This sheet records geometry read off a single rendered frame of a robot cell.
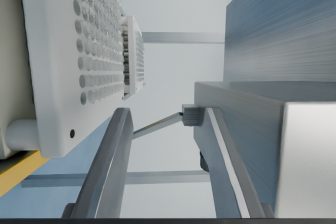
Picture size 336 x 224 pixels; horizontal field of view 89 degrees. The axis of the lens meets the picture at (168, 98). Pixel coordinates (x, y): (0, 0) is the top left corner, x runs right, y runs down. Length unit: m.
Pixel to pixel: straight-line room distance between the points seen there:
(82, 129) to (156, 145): 3.20
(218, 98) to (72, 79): 0.14
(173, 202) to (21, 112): 3.55
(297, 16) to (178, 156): 3.18
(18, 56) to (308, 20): 0.42
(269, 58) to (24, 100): 0.46
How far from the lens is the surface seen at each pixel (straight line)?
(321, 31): 0.38
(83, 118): 0.20
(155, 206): 3.70
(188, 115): 0.26
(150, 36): 1.14
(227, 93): 0.16
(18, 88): 0.20
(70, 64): 0.18
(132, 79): 0.57
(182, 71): 3.50
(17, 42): 0.21
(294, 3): 0.45
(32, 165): 0.20
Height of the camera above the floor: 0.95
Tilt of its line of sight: 3 degrees up
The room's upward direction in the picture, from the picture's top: 90 degrees clockwise
